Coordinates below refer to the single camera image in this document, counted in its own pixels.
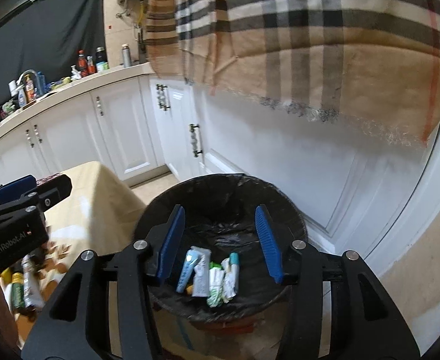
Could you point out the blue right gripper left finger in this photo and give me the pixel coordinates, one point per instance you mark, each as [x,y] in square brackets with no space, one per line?
[172,232]

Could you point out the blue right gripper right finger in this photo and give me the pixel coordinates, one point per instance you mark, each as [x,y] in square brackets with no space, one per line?
[273,255]

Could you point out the light blue tube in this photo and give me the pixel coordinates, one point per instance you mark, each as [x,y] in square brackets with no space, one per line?
[192,258]

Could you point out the white brown wrapper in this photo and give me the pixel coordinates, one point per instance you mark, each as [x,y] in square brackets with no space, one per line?
[31,291]

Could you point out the teal capped tube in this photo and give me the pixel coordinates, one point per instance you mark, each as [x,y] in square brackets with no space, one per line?
[233,276]

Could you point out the black lined trash bin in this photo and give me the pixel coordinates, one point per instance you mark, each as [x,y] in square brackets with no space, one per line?
[220,212]

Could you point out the floral tablecloth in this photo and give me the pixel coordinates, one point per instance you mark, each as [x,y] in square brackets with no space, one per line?
[100,214]

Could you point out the orange soap bottle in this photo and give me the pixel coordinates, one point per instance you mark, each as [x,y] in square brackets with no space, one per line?
[29,88]

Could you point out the chrome sink faucet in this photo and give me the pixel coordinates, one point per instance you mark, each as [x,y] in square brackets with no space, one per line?
[39,87]

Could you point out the red sauce bottle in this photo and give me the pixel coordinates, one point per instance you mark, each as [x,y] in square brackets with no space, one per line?
[82,64]

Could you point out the black window curtain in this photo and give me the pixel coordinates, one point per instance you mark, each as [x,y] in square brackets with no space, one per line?
[46,36]

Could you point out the grey thermos bottle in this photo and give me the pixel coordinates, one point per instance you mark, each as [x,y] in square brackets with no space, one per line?
[126,55]

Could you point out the plaid beige hanging cloth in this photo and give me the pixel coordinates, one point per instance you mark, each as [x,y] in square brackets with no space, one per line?
[375,63]

